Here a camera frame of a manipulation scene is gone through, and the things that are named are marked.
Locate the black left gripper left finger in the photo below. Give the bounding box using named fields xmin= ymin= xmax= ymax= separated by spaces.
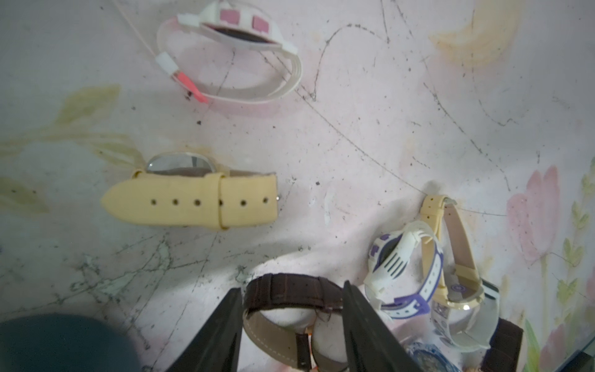
xmin=167 ymin=288 xmax=243 ymax=372

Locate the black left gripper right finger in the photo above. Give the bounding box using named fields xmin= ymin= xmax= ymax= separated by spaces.
xmin=342 ymin=281 xmax=421 ymax=372

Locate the dark brown leather watch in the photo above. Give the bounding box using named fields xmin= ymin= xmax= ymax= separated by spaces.
xmin=243 ymin=273 xmax=349 ymax=371

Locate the cream leather strap watch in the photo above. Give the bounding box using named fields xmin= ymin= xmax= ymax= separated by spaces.
xmin=102 ymin=152 xmax=279 ymax=230

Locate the white pink digital watch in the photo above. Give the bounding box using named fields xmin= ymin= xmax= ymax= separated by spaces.
xmin=155 ymin=1 xmax=303 ymax=104

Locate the blue dial watch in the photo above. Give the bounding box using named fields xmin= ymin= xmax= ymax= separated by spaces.
xmin=404 ymin=342 xmax=460 ymax=372

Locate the white purple kids watch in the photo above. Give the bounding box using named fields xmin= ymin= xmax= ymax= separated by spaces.
xmin=363 ymin=220 xmax=445 ymax=320

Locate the teal storage tray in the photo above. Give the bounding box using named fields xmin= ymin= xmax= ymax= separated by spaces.
xmin=1 ymin=314 xmax=142 ymax=371

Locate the white grey strap watch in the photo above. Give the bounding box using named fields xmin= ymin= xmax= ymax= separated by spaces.
xmin=432 ymin=280 xmax=500 ymax=353

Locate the beige strap gold watch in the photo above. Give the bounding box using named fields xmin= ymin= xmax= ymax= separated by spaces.
xmin=420 ymin=195 xmax=483 ymax=310

